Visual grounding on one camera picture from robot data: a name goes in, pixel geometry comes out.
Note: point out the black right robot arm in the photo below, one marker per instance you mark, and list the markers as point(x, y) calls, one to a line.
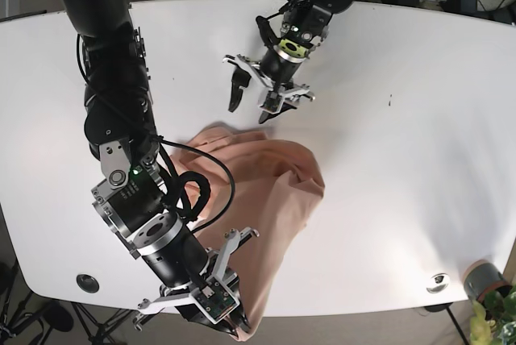
point(143, 199)

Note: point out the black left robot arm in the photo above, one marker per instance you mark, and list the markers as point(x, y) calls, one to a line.
point(304, 27)

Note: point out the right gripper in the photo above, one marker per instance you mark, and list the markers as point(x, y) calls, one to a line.
point(197, 282)

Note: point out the green potted plant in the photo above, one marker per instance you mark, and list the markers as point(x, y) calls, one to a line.
point(493, 320)

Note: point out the black table grommet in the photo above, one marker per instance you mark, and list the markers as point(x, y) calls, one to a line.
point(87, 283)

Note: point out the grey plant pot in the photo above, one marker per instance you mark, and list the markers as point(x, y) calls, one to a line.
point(483, 277)

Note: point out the peach T-shirt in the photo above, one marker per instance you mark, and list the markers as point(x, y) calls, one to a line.
point(278, 184)

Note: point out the silver table grommet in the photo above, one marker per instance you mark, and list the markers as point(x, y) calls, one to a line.
point(438, 283)

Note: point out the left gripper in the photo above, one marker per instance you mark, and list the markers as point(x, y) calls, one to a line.
point(274, 74)

